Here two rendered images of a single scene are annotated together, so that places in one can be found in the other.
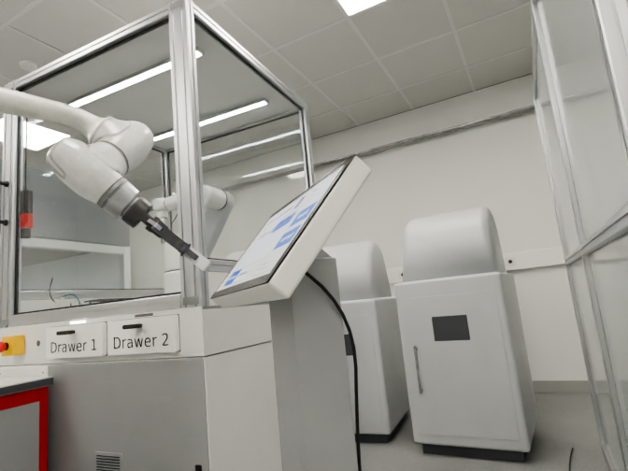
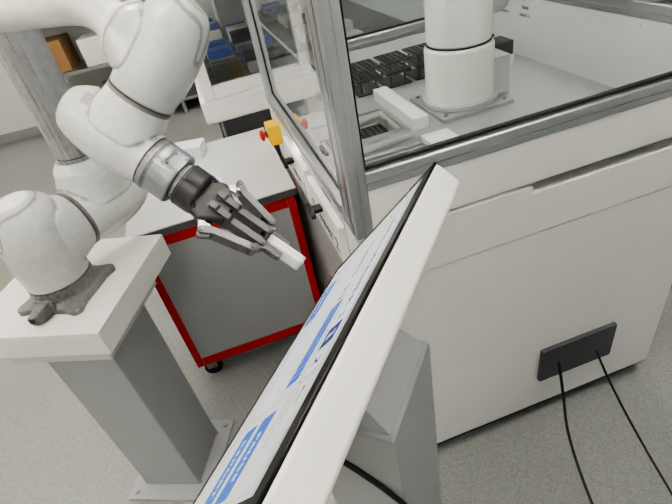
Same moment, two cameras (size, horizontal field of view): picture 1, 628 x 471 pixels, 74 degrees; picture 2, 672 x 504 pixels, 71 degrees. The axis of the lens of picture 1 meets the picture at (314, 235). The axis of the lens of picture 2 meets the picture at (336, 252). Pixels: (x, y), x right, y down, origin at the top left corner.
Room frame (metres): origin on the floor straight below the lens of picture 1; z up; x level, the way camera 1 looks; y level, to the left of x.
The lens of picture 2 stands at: (0.77, -0.28, 1.53)
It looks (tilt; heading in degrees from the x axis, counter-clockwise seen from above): 37 degrees down; 56
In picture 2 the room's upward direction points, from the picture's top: 12 degrees counter-clockwise
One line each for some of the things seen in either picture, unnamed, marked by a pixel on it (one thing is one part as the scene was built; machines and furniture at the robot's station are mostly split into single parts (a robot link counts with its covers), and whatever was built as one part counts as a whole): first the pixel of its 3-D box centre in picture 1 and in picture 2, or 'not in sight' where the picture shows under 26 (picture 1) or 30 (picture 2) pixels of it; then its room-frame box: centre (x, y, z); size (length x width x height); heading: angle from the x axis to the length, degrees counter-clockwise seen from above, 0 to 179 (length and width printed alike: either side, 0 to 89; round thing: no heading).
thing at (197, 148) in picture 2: not in sight; (188, 150); (1.43, 1.57, 0.79); 0.13 x 0.09 x 0.05; 139
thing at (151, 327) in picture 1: (142, 335); (327, 216); (1.35, 0.57, 0.87); 0.29 x 0.02 x 0.11; 66
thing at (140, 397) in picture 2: not in sight; (141, 396); (0.77, 0.94, 0.38); 0.30 x 0.30 x 0.76; 43
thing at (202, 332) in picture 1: (182, 327); (446, 129); (1.91, 0.63, 0.87); 1.02 x 0.95 x 0.14; 66
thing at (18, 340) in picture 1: (11, 345); (272, 132); (1.60, 1.17, 0.88); 0.07 x 0.05 x 0.07; 66
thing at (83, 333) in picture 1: (75, 340); (298, 168); (1.48, 0.86, 0.87); 0.29 x 0.02 x 0.11; 66
